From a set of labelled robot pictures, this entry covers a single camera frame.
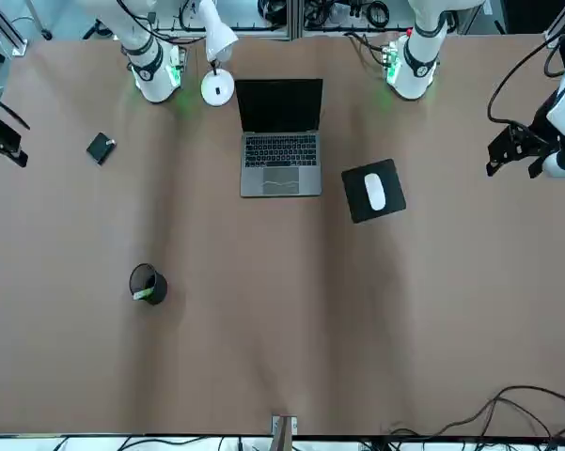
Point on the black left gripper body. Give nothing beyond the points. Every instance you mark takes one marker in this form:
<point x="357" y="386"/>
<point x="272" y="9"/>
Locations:
<point x="540" y="127"/>

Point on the green pen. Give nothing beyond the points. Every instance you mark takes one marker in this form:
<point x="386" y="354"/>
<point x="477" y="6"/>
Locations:
<point x="143" y="293"/>

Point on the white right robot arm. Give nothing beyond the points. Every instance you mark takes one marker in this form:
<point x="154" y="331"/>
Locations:
<point x="152" y="75"/>

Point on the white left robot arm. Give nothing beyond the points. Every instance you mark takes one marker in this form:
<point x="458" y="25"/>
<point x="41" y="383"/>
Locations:
<point x="416" y="70"/>

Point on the black mesh pen holder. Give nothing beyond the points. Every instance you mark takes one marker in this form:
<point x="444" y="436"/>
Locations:
<point x="157" y="286"/>

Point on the small black box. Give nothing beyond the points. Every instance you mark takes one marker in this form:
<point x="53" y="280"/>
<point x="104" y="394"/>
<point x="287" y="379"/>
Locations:
<point x="101" y="149"/>

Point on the black mouse pad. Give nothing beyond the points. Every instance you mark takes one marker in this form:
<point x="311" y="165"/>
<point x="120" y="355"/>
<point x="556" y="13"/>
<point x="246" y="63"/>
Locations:
<point x="395" y="188"/>

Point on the white computer mouse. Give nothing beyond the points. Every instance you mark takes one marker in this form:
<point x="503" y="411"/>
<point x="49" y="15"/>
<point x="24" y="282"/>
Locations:
<point x="375" y="192"/>

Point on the white desk lamp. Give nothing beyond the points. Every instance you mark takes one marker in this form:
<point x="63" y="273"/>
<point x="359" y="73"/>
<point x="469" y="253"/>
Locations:
<point x="216" y="89"/>

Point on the grey open laptop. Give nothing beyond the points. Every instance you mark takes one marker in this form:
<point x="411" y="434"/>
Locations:
<point x="282" y="155"/>

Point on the aluminium frame rail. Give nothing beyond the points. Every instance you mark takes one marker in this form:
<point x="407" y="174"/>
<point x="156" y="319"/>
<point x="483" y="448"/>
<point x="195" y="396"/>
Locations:
<point x="293" y="23"/>

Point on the aluminium post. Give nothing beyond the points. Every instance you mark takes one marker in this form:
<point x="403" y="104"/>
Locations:
<point x="284" y="432"/>

